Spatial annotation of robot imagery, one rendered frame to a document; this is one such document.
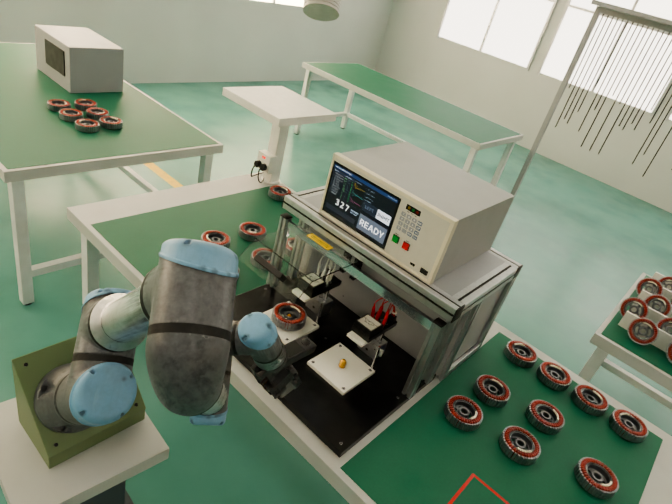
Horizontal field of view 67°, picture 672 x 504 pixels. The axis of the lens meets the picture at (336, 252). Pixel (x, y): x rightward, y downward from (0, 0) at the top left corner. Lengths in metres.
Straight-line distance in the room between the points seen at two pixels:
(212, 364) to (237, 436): 1.62
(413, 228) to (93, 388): 0.86
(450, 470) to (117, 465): 0.83
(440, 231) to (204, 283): 0.79
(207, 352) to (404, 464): 0.85
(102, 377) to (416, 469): 0.82
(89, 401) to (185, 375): 0.40
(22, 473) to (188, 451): 1.02
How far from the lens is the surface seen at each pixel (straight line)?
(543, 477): 1.64
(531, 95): 7.94
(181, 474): 2.22
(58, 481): 1.33
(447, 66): 8.50
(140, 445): 1.36
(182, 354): 0.71
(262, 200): 2.43
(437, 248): 1.39
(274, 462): 2.28
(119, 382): 1.11
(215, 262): 0.74
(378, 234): 1.49
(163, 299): 0.74
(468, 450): 1.57
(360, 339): 1.53
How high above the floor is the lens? 1.84
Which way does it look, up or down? 31 degrees down
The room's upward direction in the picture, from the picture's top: 16 degrees clockwise
